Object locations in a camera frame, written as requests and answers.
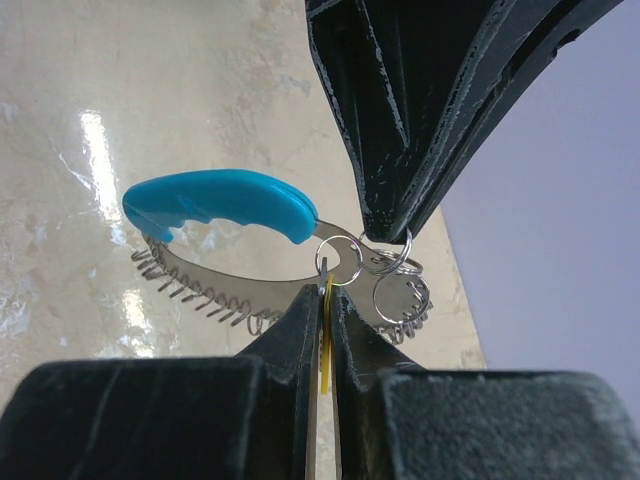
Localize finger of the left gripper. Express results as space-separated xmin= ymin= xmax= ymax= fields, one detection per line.
xmin=305 ymin=1 xmax=493 ymax=238
xmin=389 ymin=1 xmax=617 ymax=243

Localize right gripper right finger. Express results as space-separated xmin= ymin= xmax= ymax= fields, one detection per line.
xmin=330 ymin=289 xmax=639 ymax=479

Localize blue grey keyring with rings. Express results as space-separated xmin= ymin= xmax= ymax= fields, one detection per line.
xmin=122 ymin=169 xmax=432 ymax=344

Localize small yellow key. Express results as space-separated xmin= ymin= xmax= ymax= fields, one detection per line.
xmin=319 ymin=257 xmax=333 ymax=395

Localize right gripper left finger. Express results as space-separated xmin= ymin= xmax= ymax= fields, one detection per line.
xmin=1 ymin=285 xmax=321 ymax=479

